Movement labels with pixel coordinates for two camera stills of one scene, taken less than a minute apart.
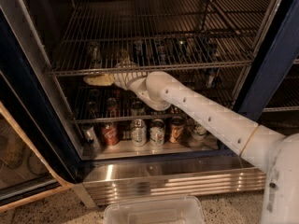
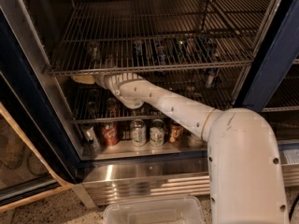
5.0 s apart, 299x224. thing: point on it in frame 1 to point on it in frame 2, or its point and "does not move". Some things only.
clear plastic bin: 178,210 does not move
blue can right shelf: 212,54 does not move
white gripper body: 122,77 to 100,79
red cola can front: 110,133 does not move
